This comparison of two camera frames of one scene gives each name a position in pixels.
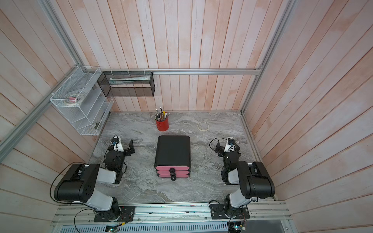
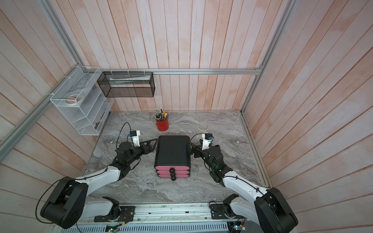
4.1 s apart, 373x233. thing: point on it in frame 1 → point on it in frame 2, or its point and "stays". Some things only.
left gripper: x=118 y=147 → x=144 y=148
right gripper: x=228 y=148 → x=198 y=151
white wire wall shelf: x=82 y=98 stays
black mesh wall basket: x=127 y=84 stays
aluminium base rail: x=261 y=213 stays
